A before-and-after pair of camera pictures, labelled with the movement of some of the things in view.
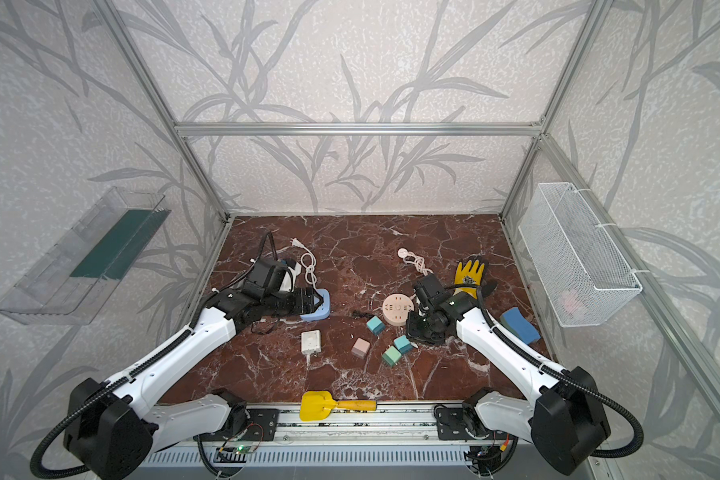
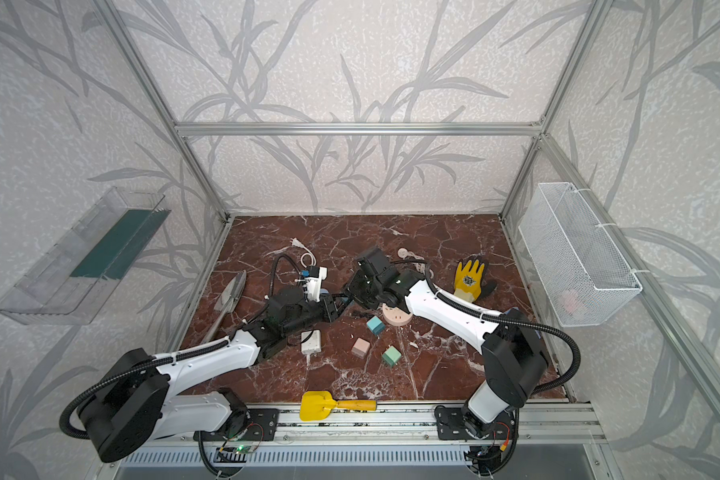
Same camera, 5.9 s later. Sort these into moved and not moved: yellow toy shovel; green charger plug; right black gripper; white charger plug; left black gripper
Moved: right black gripper; left black gripper
Not moved: green charger plug; yellow toy shovel; white charger plug
